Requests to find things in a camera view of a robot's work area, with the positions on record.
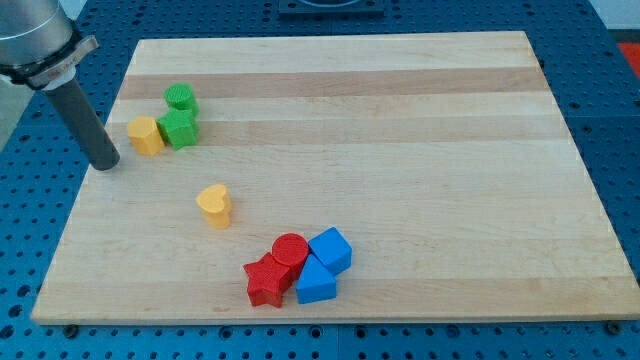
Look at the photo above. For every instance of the red cylinder block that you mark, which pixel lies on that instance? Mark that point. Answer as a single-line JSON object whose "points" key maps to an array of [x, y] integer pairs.
{"points": [[291, 250]]}

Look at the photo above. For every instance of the yellow hexagon block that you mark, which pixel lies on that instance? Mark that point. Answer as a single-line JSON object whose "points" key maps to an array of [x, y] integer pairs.
{"points": [[144, 135]]}

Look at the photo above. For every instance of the blue cube block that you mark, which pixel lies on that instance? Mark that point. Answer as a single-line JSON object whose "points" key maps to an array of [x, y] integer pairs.
{"points": [[332, 250]]}

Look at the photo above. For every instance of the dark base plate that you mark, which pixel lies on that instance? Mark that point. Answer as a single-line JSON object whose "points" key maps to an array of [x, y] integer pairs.
{"points": [[289, 8]]}

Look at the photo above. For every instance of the red star block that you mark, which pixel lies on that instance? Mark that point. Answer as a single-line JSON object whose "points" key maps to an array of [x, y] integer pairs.
{"points": [[268, 280]]}

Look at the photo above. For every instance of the blue triangle block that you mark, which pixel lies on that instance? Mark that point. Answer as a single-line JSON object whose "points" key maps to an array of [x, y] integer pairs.
{"points": [[315, 283]]}

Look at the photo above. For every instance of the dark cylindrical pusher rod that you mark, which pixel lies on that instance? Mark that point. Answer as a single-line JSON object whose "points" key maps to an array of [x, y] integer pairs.
{"points": [[82, 121]]}

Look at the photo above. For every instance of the green star block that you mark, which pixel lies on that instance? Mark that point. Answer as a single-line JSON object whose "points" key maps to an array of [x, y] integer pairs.
{"points": [[179, 128]]}

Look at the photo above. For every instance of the wooden board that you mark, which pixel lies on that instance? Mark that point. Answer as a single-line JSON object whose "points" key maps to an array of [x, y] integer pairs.
{"points": [[443, 159]]}

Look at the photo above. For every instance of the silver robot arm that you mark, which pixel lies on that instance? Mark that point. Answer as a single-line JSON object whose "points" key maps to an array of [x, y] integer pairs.
{"points": [[40, 49]]}

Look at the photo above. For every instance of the green cylinder block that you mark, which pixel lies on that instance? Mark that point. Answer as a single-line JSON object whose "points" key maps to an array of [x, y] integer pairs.
{"points": [[181, 96]]}

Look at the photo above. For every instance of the yellow heart block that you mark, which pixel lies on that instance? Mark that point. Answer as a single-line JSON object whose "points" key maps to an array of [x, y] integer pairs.
{"points": [[215, 205]]}

